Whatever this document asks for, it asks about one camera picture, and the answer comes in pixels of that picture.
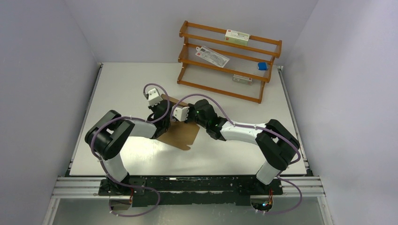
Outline brown cardboard box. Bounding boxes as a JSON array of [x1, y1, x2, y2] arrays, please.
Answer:
[[156, 93, 200, 151]]

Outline green white box shelf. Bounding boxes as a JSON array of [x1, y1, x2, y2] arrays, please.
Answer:
[[224, 30, 250, 46], [233, 74, 253, 85]]

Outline green white box top shelf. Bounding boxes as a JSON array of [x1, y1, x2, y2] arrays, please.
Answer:
[[224, 30, 250, 46]]

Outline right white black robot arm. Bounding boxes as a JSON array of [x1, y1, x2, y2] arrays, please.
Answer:
[[188, 99, 301, 194]]

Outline clear plastic packet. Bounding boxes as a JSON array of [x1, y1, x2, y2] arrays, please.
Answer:
[[195, 46, 230, 68]]

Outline aluminium frame rail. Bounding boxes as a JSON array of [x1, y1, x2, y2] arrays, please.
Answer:
[[43, 176, 334, 225]]

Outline small blue object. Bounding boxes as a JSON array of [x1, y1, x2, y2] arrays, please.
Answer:
[[257, 62, 268, 71]]

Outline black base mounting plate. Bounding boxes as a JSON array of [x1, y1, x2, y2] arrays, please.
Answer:
[[98, 175, 283, 207]]

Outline green white box bottom shelf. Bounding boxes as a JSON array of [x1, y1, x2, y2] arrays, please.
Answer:
[[233, 74, 253, 85]]

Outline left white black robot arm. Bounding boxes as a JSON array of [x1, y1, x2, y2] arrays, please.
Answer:
[[84, 100, 173, 195]]

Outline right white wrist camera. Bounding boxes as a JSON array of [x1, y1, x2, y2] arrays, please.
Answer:
[[172, 106, 190, 122]]

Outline orange wooden shelf rack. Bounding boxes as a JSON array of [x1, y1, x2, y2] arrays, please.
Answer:
[[177, 21, 283, 104]]

